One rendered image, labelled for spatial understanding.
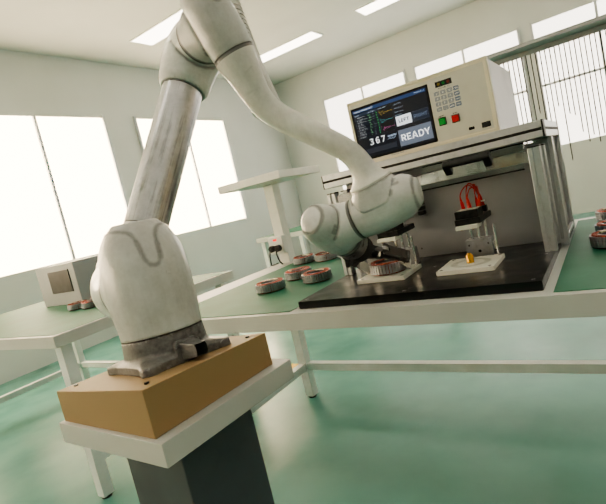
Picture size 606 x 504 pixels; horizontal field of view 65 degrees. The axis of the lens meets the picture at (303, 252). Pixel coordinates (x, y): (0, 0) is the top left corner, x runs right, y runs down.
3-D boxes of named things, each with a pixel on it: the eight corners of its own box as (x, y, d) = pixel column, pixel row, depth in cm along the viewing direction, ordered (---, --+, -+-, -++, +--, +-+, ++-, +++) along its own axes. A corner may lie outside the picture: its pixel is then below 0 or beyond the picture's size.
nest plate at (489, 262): (494, 270, 119) (493, 265, 119) (436, 276, 128) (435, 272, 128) (505, 257, 132) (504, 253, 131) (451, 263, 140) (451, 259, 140)
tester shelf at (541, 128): (545, 136, 122) (541, 118, 122) (323, 189, 161) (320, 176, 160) (559, 134, 159) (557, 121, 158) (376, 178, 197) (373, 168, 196)
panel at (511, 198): (564, 238, 138) (546, 136, 135) (363, 264, 175) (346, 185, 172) (564, 237, 139) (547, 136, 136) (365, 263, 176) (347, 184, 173)
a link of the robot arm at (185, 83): (87, 315, 94) (76, 314, 113) (166, 330, 102) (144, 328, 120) (179, -7, 112) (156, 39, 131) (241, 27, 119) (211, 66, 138)
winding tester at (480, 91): (499, 130, 130) (485, 55, 128) (359, 167, 155) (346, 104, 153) (521, 130, 162) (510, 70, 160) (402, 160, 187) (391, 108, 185)
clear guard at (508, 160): (524, 169, 103) (519, 142, 103) (419, 191, 117) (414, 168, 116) (541, 161, 130) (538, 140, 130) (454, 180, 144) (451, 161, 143)
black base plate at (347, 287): (544, 290, 101) (542, 280, 100) (299, 309, 137) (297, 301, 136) (562, 246, 139) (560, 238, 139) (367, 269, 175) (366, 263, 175)
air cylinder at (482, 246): (494, 255, 137) (490, 237, 137) (468, 258, 141) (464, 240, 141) (497, 251, 141) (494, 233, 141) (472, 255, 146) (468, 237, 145)
